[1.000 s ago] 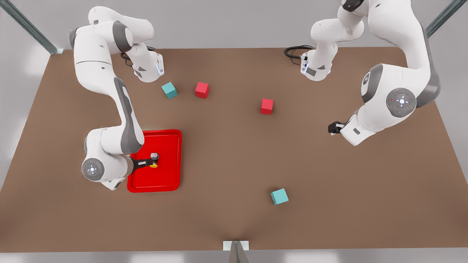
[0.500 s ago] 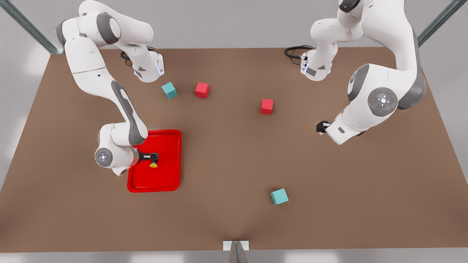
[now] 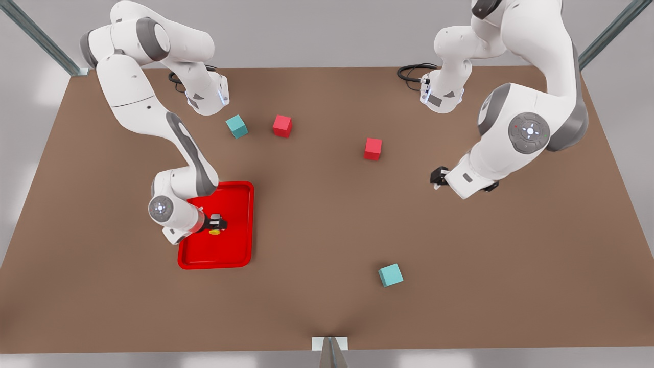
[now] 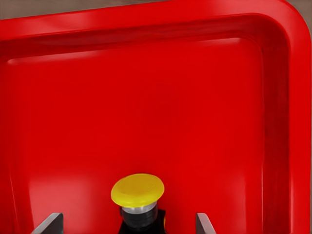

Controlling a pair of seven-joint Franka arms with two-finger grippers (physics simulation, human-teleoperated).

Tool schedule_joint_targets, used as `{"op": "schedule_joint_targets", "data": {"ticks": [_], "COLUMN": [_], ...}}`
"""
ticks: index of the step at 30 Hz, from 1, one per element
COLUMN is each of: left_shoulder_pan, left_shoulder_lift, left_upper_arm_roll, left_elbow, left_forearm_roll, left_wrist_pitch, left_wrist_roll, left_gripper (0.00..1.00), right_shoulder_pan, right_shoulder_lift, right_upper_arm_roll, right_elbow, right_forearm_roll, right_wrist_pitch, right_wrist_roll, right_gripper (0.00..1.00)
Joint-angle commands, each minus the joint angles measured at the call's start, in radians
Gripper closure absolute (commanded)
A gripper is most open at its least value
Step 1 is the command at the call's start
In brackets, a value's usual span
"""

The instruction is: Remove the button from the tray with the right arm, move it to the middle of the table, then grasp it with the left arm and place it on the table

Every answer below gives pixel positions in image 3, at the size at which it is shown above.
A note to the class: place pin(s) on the teal cube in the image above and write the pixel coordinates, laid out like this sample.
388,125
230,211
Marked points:
237,126
391,275

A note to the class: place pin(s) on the silver frame post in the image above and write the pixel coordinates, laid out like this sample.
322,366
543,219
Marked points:
610,31
43,38
331,351

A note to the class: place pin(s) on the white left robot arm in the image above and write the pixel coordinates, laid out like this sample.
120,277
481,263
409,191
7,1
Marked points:
516,128

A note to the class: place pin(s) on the red cube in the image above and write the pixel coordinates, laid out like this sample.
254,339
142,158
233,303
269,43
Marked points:
282,125
373,148

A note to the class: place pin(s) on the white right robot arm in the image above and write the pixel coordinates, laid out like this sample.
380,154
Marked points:
138,97

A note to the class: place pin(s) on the red plastic tray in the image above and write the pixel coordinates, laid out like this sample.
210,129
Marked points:
232,245

